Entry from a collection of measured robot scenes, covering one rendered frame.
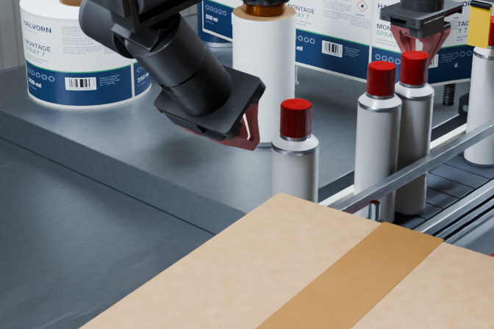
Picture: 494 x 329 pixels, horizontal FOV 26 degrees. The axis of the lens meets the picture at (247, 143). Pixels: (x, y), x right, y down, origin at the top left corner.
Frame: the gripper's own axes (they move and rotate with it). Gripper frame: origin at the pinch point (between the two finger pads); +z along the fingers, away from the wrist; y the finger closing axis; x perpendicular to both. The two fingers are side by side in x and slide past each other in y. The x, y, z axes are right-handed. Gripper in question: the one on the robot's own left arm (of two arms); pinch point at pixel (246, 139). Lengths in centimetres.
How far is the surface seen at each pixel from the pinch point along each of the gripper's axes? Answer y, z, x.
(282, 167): -1.5, 5.8, -0.4
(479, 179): -4.3, 40.7, -19.8
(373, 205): -10.9, 10.0, -1.5
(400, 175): -5.1, 21.2, -9.6
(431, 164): -5.4, 25.6, -13.9
